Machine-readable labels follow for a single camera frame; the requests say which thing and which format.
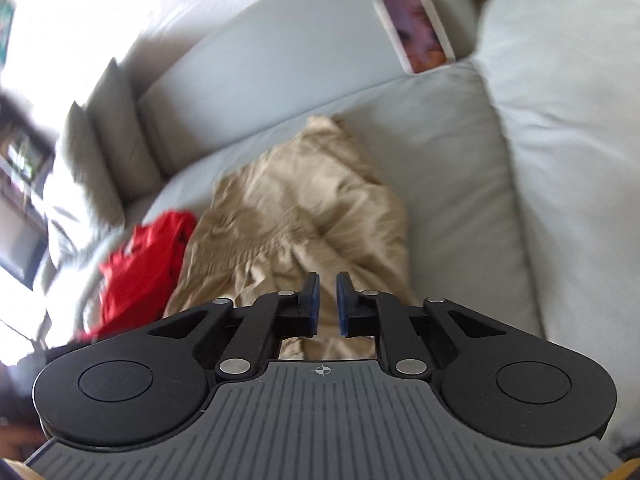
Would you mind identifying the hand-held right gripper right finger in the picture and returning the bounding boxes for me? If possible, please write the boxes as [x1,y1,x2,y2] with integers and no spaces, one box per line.
[336,271,507,379]

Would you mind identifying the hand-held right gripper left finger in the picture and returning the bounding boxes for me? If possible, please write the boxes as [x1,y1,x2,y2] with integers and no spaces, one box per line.
[147,272,321,379]

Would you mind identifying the khaki pants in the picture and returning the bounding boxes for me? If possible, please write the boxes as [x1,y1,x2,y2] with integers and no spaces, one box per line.
[164,115,422,361]

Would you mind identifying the person's left hand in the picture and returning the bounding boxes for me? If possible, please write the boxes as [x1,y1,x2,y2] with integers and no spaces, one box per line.
[0,419,44,456]

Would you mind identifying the red garment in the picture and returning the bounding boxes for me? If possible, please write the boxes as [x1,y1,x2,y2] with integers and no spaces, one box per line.
[75,210,199,342]

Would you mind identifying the grey fabric sofa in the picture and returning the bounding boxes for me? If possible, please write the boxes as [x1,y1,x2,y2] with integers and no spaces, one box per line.
[30,0,640,461]

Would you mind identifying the large grey pillow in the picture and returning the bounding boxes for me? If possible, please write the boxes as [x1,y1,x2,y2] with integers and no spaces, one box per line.
[42,101,127,271]

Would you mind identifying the light grey cushion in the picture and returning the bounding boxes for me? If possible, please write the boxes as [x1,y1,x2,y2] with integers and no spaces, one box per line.
[472,0,640,456]

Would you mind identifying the smartphone in white case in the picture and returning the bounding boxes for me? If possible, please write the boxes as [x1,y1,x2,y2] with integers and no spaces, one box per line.
[372,0,456,75]

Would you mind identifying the green wall picture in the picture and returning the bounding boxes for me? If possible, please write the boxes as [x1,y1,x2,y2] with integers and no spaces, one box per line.
[0,0,17,67]

